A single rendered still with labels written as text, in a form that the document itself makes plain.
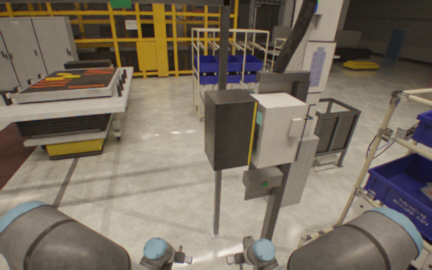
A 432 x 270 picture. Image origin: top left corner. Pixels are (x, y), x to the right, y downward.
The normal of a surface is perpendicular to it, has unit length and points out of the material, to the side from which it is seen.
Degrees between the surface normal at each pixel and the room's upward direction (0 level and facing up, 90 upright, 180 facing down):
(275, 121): 90
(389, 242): 25
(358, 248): 19
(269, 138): 90
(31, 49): 90
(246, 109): 90
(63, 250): 30
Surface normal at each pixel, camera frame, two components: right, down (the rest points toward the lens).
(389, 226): 0.06, -0.83
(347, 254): -0.40, -0.65
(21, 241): -0.21, -0.47
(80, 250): 0.60, -0.58
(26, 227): -0.08, -0.74
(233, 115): 0.29, 0.47
